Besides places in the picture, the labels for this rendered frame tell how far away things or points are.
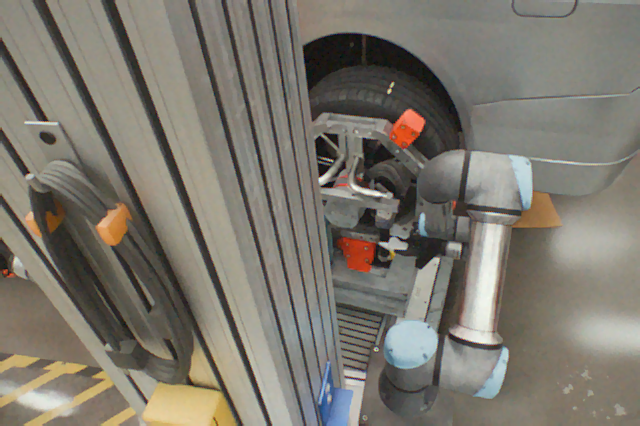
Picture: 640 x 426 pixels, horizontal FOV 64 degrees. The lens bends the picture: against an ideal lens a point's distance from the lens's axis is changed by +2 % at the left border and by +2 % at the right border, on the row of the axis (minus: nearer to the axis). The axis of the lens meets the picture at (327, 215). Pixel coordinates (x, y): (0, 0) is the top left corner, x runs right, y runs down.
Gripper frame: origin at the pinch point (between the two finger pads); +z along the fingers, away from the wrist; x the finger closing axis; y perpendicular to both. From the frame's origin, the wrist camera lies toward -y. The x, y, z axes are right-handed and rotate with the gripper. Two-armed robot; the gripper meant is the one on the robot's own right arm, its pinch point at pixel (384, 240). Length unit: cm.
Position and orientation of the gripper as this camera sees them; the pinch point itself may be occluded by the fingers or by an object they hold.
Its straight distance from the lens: 165.9
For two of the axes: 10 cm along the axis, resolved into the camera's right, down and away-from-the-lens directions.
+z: -9.6, -1.3, 2.6
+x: -2.8, 6.7, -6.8
